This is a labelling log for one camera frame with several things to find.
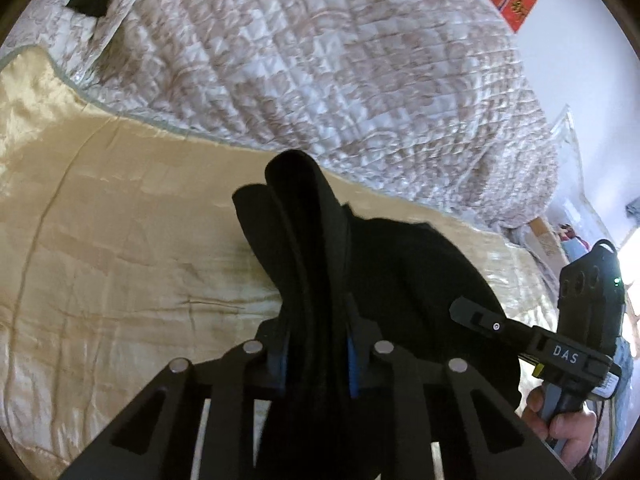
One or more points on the black pants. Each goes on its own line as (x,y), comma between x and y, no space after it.
(341,278)

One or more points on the person's right hand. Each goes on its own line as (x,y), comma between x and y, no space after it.
(576,429)

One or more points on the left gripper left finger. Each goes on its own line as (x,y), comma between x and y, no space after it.
(274,339)

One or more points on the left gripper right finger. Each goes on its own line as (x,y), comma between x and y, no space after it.
(363,334)

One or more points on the floral quilted comforter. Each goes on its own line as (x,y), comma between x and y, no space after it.
(422,99)

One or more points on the gold satin bedspread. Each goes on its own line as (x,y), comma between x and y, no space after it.
(120,251)

